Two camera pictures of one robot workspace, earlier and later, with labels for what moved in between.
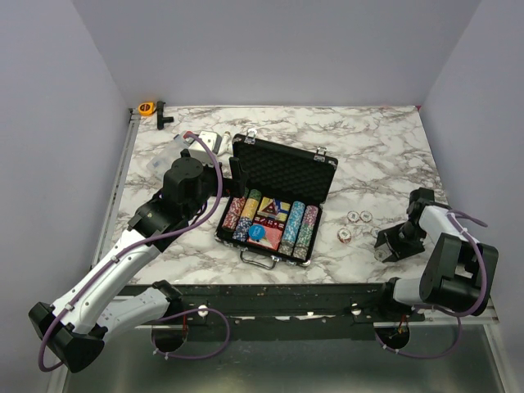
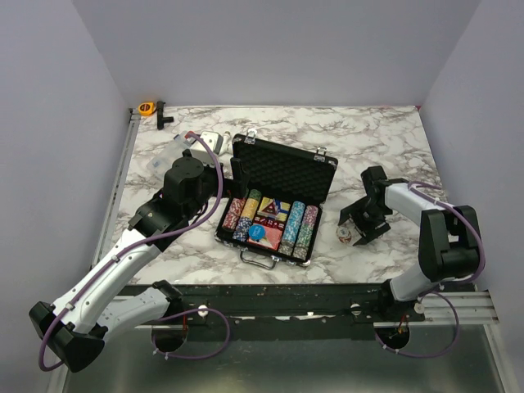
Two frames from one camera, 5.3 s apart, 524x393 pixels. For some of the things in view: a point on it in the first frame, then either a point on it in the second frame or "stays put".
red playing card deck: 273,234 stays put
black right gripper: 398,250 → 363,229
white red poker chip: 344,235 stays put
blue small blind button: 256,232 stays put
